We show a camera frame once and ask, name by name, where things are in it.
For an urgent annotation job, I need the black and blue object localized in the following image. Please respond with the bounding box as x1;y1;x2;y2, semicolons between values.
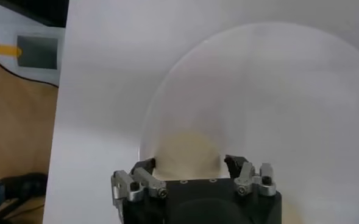
0;172;49;224

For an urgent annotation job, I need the white round plate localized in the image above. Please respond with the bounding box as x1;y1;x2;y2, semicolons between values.
138;21;359;224

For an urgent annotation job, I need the black panel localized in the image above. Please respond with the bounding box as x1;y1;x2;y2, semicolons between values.
0;0;69;28

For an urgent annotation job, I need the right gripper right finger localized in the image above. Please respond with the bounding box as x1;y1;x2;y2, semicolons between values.
224;154;277;197

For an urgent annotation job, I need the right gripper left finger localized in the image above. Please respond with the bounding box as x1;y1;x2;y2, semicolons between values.
110;157;169;220

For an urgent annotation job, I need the white device with grey panel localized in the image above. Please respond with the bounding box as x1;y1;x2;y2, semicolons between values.
0;0;66;88

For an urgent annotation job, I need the white steamed baozi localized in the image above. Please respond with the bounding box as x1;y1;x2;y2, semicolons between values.
159;130;222;180

